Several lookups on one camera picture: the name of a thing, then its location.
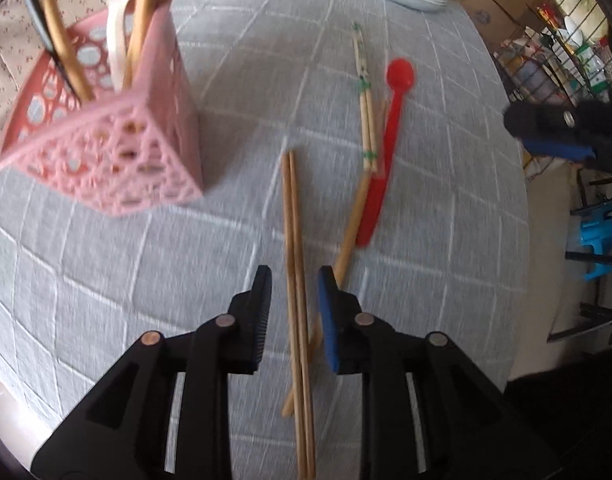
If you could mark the grey checked tablecloth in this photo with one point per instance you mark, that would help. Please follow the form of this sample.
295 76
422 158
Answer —
450 251

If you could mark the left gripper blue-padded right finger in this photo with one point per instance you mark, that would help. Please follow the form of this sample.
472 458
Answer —
427 410

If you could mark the pink perforated utensil holder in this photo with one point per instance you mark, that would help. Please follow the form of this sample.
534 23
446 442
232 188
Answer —
123 152

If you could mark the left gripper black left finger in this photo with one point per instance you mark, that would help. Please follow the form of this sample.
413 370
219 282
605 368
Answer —
162 410

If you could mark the black stick in holder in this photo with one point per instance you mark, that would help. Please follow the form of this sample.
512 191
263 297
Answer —
40 25

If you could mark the curved bamboo stick in holder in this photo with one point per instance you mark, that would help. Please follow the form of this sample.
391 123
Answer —
65 51

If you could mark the panda printed chopstick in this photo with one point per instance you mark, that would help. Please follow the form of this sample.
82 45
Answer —
364 86
373 129

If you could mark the wire rack with packages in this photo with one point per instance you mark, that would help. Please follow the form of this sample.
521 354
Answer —
568 59

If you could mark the red plastic spoon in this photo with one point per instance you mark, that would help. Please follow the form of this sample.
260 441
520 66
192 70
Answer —
400 79

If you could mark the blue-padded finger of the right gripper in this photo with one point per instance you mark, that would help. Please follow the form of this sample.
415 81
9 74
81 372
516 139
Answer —
573 152

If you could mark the blue plastic stool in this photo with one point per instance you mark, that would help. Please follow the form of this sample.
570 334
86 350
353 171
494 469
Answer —
595 233

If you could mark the plain bamboo chopstick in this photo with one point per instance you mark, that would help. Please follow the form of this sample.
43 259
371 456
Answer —
297 387
305 398

